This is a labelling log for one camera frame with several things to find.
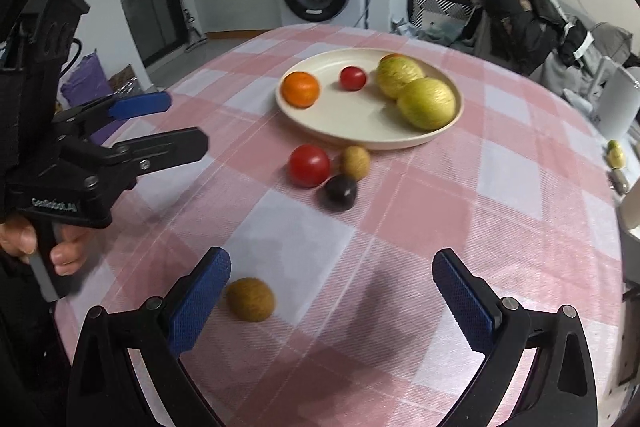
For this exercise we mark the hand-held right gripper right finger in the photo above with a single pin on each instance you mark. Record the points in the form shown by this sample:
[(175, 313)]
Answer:
[(465, 302)]

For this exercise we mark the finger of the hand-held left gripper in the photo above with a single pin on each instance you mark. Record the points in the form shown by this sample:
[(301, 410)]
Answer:
[(165, 147), (140, 104)]

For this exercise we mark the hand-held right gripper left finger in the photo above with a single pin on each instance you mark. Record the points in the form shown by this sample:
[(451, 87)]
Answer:
[(200, 302)]

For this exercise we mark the small brown fruit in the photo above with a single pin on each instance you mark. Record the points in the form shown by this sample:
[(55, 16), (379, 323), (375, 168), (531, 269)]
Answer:
[(251, 300), (355, 163)]

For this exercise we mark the red tomato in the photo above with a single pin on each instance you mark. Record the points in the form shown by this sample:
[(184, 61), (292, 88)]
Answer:
[(353, 78), (309, 166)]

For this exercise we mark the large orange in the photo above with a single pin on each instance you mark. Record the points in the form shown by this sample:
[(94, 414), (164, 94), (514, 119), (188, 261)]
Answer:
[(300, 90)]

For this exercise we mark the dark purple plum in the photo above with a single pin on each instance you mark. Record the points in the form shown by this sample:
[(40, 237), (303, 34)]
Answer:
[(341, 193)]

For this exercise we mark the cream round plate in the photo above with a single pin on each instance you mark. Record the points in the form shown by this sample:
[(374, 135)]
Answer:
[(350, 117)]

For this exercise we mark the yellow wrinkled fruit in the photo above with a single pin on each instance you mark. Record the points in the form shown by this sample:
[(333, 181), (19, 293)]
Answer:
[(427, 104)]

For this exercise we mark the yellow-green round fruit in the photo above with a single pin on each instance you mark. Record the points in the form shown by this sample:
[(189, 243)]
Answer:
[(397, 76)]

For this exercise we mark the person's left forearm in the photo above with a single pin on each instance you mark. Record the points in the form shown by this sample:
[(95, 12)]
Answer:
[(20, 332)]

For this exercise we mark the person's left hand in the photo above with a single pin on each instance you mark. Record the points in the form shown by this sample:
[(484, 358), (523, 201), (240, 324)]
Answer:
[(70, 252)]

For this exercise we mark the brown patterned bag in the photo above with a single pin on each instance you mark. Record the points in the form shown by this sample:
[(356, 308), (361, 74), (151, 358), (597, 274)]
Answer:
[(125, 82)]

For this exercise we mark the purple bag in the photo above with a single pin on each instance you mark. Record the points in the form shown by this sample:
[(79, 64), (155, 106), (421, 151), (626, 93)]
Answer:
[(85, 79)]

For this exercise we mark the pink checked tablecloth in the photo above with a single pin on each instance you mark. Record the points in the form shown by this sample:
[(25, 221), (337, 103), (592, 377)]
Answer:
[(450, 207)]

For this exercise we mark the small metal object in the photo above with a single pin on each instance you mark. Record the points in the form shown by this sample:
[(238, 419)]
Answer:
[(620, 181)]

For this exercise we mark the small green fruit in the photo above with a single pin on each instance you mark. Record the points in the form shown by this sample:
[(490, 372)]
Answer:
[(615, 153)]

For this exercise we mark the grey garment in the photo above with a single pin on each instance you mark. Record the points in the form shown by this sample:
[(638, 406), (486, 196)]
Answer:
[(555, 72)]

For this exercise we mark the white electric kettle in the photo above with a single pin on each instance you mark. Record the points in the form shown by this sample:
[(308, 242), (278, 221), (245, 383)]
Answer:
[(620, 102)]

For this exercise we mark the pale plastic bag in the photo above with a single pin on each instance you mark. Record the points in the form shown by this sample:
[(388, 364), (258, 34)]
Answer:
[(435, 27)]

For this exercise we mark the black jacket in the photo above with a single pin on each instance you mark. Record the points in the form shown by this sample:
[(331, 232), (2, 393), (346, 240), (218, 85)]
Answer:
[(520, 22)]

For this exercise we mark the black white patterned chair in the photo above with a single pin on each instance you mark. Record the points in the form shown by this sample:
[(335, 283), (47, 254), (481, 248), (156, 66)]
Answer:
[(440, 4)]

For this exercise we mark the grey pillow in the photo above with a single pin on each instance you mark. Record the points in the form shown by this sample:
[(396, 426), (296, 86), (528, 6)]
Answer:
[(612, 38)]

